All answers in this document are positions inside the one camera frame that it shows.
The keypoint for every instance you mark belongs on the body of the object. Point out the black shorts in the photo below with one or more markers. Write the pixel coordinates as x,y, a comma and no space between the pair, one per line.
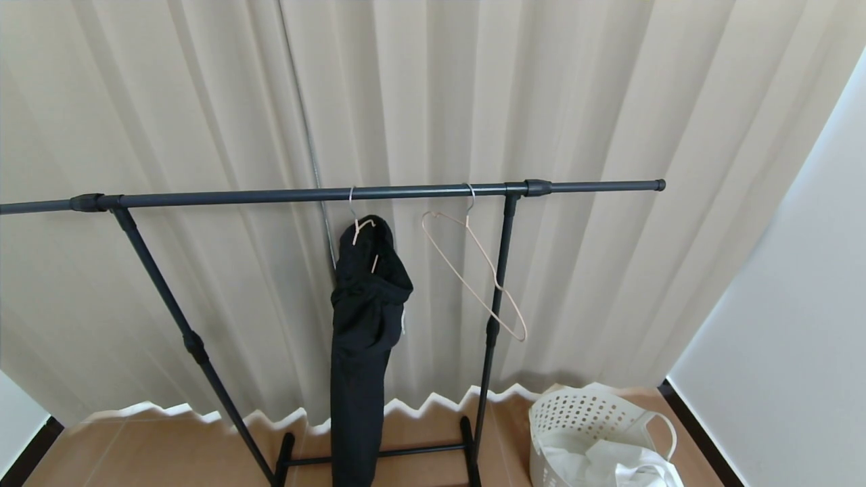
365,304

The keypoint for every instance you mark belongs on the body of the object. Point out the beige curtain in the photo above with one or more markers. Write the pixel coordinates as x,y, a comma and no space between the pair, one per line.
541,88

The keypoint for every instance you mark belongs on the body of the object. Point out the black clothes rack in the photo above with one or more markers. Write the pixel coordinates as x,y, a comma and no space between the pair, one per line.
270,196

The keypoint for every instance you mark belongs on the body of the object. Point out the pink clothes hanger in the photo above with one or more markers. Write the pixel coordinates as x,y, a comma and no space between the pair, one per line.
460,274
354,230

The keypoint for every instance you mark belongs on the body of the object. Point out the white laundry basket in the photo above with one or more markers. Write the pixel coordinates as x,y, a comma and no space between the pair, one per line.
582,406

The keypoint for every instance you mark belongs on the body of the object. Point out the white garment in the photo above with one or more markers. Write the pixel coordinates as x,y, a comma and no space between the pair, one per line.
609,467

